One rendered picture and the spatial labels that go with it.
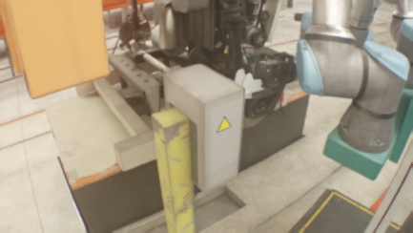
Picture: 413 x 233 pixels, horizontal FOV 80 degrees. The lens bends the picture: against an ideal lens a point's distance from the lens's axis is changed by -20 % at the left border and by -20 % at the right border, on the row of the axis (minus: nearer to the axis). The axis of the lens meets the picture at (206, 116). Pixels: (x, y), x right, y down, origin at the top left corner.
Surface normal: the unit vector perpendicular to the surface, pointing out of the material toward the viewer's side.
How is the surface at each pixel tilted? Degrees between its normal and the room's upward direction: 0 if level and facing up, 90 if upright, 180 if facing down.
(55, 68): 90
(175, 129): 90
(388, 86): 90
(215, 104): 90
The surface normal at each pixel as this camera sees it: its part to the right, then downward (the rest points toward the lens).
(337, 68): -0.14, 0.22
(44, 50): 0.57, 0.44
